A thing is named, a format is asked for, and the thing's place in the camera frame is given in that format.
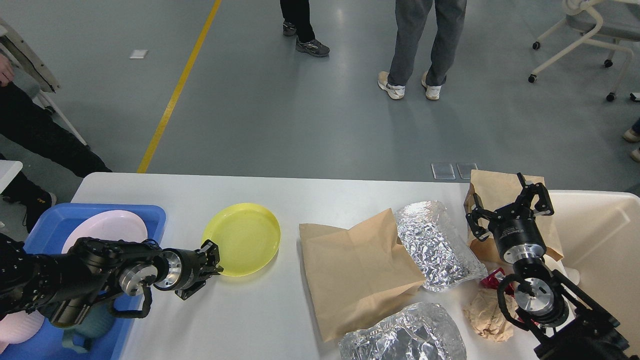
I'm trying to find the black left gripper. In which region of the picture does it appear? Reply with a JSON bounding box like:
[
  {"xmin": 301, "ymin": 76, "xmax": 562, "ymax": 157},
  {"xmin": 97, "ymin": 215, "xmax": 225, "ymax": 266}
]
[{"xmin": 153, "ymin": 239, "xmax": 222, "ymax": 301}]

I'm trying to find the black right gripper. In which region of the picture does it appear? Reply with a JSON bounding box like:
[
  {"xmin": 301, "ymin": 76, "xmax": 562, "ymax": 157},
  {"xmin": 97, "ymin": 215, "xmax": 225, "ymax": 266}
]
[{"xmin": 465, "ymin": 173, "xmax": 554, "ymax": 264}]

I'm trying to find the yellow plastic plate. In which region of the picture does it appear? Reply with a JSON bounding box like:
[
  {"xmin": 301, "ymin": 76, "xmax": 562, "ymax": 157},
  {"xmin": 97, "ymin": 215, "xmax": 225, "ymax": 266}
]
[{"xmin": 202, "ymin": 202, "xmax": 281, "ymax": 277}]

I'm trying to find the dark green mug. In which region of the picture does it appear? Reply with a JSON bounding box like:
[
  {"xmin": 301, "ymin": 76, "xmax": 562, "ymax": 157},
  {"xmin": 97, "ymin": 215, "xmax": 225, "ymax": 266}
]
[{"xmin": 61, "ymin": 301, "xmax": 115, "ymax": 354}]

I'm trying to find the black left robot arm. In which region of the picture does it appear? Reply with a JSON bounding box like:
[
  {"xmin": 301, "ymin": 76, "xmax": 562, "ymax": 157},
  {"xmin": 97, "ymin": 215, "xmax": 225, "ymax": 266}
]
[{"xmin": 0, "ymin": 235, "xmax": 224, "ymax": 328}]

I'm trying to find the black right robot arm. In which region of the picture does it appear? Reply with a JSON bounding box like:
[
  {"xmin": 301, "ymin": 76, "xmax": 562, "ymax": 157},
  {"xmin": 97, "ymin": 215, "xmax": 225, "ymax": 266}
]
[{"xmin": 465, "ymin": 173, "xmax": 630, "ymax": 360}]

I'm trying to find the small brown paper bag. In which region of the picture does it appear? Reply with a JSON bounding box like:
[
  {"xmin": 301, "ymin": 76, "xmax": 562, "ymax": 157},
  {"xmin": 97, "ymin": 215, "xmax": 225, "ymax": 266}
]
[{"xmin": 463, "ymin": 170, "xmax": 563, "ymax": 264}]

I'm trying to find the red foil wrapper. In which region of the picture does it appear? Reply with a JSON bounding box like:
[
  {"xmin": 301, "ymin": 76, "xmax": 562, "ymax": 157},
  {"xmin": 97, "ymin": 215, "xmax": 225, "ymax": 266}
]
[{"xmin": 479, "ymin": 267, "xmax": 515, "ymax": 297}]

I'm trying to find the clear floor plate right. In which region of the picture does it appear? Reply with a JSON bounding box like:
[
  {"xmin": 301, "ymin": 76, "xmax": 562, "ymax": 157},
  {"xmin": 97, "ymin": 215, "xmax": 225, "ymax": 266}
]
[{"xmin": 455, "ymin": 162, "xmax": 478, "ymax": 180}]

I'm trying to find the clear floor plate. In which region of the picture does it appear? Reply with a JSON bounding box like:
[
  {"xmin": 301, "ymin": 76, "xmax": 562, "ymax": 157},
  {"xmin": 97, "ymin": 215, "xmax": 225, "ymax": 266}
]
[
  {"xmin": 430, "ymin": 162, "xmax": 457, "ymax": 180},
  {"xmin": 455, "ymin": 162, "xmax": 478, "ymax": 180}
]

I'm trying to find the upper foil bag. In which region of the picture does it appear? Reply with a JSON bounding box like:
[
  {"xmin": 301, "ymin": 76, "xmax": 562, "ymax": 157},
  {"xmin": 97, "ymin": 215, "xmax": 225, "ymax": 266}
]
[{"xmin": 394, "ymin": 200, "xmax": 489, "ymax": 293}]

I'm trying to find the foil bag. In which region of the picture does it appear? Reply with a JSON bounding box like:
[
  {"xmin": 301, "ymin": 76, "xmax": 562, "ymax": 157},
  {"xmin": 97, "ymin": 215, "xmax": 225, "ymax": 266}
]
[
  {"xmin": 338, "ymin": 301, "xmax": 467, "ymax": 360},
  {"xmin": 394, "ymin": 200, "xmax": 489, "ymax": 293}
]

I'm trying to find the white paper cup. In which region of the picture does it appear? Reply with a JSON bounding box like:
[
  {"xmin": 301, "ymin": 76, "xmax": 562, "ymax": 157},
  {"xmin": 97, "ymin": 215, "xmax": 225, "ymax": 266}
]
[{"xmin": 542, "ymin": 254, "xmax": 581, "ymax": 285}]

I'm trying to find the clear floor plate left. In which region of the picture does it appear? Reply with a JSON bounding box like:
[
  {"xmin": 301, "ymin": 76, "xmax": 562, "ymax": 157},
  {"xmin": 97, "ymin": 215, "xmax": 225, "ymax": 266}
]
[{"xmin": 430, "ymin": 162, "xmax": 457, "ymax": 180}]

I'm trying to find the beige plastic bin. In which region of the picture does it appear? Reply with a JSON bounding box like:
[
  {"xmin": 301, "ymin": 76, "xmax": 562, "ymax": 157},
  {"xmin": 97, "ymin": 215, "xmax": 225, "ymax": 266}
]
[{"xmin": 550, "ymin": 190, "xmax": 640, "ymax": 354}]

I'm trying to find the pink plate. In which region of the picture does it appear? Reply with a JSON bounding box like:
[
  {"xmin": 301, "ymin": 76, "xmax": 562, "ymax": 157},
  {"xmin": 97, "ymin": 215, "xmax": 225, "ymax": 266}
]
[{"xmin": 61, "ymin": 210, "xmax": 147, "ymax": 255}]

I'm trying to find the crumpled brown paper ball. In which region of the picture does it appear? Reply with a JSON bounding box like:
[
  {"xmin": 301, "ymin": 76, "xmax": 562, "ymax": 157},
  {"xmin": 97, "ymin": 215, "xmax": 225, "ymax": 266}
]
[{"xmin": 462, "ymin": 288, "xmax": 515, "ymax": 343}]

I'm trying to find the lower foil bag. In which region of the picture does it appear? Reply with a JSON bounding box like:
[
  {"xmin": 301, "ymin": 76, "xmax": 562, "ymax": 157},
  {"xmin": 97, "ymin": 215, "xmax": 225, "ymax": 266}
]
[{"xmin": 338, "ymin": 301, "xmax": 467, "ymax": 360}]

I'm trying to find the person at right edge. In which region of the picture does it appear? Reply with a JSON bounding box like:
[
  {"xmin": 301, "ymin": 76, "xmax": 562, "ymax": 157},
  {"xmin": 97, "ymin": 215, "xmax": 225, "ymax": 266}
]
[{"xmin": 622, "ymin": 118, "xmax": 640, "ymax": 163}]

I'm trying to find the blue plastic tray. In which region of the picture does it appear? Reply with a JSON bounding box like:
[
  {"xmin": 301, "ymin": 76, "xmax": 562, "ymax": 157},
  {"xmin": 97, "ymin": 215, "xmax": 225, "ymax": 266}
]
[{"xmin": 0, "ymin": 203, "xmax": 167, "ymax": 360}]

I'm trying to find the large brown paper bag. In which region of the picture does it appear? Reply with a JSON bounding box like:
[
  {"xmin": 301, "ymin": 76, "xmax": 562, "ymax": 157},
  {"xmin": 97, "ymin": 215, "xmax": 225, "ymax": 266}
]
[{"xmin": 299, "ymin": 209, "xmax": 426, "ymax": 342}]

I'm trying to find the pink ribbed cup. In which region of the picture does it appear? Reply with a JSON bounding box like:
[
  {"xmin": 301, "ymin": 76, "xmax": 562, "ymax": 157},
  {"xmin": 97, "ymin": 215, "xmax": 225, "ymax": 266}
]
[{"xmin": 0, "ymin": 310, "xmax": 45, "ymax": 354}]

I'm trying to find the white side table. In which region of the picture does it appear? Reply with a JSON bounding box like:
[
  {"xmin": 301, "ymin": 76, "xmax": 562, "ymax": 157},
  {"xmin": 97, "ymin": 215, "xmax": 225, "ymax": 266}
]
[{"xmin": 0, "ymin": 159, "xmax": 23, "ymax": 192}]

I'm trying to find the white office chair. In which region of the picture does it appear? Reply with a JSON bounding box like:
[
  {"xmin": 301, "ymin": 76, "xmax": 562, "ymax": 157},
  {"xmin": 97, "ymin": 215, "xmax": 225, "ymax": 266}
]
[{"xmin": 527, "ymin": 0, "xmax": 640, "ymax": 102}]

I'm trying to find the white floor tag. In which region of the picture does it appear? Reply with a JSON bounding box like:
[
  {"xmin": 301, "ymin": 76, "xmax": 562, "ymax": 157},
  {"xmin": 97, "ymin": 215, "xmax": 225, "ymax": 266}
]
[{"xmin": 129, "ymin": 48, "xmax": 149, "ymax": 60}]

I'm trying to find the person in black clothes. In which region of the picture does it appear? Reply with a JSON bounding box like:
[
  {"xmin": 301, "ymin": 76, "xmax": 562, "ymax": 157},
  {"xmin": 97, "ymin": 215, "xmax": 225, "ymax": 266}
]
[{"xmin": 0, "ymin": 54, "xmax": 111, "ymax": 233}]

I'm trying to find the person in grey trousers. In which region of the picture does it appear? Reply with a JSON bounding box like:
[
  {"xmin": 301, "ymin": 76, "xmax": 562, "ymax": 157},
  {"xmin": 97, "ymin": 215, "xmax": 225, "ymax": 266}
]
[{"xmin": 377, "ymin": 0, "xmax": 468, "ymax": 101}]

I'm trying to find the person in black trousers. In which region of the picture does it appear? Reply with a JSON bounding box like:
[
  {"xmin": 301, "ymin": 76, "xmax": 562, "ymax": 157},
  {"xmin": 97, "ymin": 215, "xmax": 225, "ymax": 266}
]
[{"xmin": 279, "ymin": 0, "xmax": 330, "ymax": 58}]

